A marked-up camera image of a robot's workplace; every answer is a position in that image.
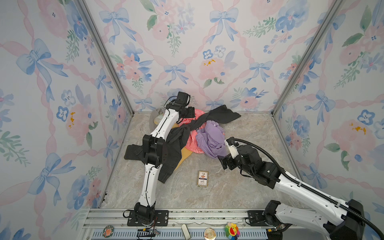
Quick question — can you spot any aluminium rail frame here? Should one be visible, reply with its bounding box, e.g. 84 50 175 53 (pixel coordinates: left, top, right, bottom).
77 208 340 240

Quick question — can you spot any black corrugated cable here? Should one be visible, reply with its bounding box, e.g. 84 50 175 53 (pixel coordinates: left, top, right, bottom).
230 137 384 238

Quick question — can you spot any white clip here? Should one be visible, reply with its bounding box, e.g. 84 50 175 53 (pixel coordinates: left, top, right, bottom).
181 224 192 240

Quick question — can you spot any grey cloth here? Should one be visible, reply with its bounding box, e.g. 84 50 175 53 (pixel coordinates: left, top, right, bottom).
149 108 164 132

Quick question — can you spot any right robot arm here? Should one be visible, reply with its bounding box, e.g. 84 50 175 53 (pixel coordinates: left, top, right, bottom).
218 137 367 240

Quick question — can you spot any pale floral cloth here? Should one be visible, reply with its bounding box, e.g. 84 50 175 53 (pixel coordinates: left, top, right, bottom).
154 113 164 126

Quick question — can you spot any pink printed cloth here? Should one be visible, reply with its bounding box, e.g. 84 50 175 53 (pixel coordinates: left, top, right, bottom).
179 109 205 154

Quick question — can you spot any yellow cloth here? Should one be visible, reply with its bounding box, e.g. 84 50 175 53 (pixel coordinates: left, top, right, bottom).
169 124 191 171

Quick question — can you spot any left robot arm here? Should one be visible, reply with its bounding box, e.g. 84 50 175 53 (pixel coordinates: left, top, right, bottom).
129 92 195 226

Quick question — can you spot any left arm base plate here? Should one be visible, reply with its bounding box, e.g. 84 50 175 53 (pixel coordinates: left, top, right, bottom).
127 210 169 227

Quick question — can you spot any round green badge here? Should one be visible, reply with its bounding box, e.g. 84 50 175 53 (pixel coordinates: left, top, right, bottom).
102 225 114 238

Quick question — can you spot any rainbow flower toy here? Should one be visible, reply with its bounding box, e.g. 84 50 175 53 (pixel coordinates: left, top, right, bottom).
225 223 241 240

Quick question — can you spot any left corner metal post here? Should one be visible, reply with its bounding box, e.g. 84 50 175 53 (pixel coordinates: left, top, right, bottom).
74 0 134 117

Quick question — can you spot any small card box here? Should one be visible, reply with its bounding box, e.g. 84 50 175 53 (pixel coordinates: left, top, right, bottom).
197 171 209 188

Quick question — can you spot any right corner metal post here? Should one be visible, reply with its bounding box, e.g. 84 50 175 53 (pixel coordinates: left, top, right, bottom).
271 0 345 117

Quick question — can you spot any corner metal post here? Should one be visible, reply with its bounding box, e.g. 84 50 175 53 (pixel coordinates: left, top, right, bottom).
74 0 134 117
271 0 345 117

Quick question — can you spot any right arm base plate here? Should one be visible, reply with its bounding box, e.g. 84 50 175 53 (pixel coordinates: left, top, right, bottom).
247 210 289 229

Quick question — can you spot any black cloth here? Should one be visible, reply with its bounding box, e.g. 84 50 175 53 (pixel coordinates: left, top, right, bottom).
123 104 242 184

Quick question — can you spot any purple cloth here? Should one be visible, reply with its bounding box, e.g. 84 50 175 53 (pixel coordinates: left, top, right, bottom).
196 121 227 159

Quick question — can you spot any round cream badge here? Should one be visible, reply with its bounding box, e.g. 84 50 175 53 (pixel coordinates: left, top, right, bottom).
204 228 217 240

